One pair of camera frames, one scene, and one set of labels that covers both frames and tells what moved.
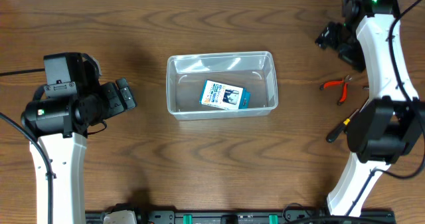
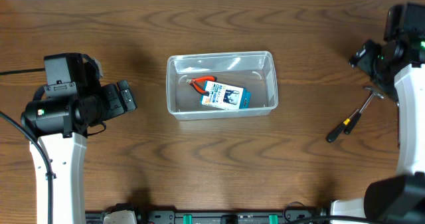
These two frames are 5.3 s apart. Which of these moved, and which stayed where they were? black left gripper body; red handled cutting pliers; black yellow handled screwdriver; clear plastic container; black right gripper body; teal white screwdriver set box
Moved: black right gripper body; red handled cutting pliers
Stayed: black left gripper body; clear plastic container; black yellow handled screwdriver; teal white screwdriver set box
